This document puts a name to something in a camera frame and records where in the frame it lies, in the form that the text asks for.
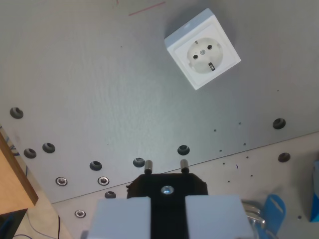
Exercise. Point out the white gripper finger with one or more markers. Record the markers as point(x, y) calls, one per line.
point(122, 219)
point(214, 216)

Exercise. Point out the black plug with two pins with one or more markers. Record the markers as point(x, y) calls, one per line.
point(167, 206)

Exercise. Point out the silver hex socket screw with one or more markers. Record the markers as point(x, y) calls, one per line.
point(103, 180)
point(80, 213)
point(61, 181)

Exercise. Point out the blue plastic clamp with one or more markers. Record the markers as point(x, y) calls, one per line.
point(274, 214)

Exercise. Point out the blue box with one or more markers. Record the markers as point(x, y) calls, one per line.
point(315, 194)

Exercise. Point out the black box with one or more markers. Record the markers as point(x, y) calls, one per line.
point(11, 224)

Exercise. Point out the brown wooden board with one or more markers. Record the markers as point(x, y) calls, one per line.
point(17, 181)

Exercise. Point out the shiny metal bracket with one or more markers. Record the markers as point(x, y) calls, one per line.
point(254, 216)

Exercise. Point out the white wall socket box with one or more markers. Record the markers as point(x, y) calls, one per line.
point(203, 53)

